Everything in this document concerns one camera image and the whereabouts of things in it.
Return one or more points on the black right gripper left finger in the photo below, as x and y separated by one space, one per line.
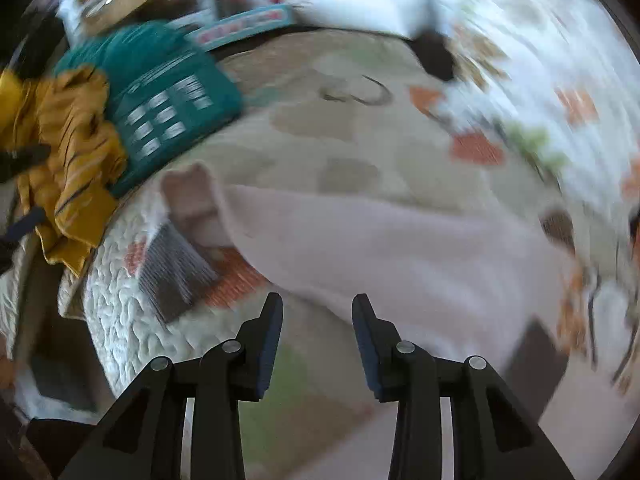
140 436

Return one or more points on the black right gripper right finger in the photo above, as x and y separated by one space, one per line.
494 436

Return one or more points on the pink and grey knit sweater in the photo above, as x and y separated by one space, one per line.
457 284

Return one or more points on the mustard yellow striped garment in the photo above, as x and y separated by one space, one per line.
66 113

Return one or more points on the teal printed bag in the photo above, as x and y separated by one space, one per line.
166 94

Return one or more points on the heart patterned quilt bedspread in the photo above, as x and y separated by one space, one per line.
330 113

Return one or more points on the white floral pillow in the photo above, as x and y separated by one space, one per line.
554 81

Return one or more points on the teal edged flat box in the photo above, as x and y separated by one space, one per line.
243 25

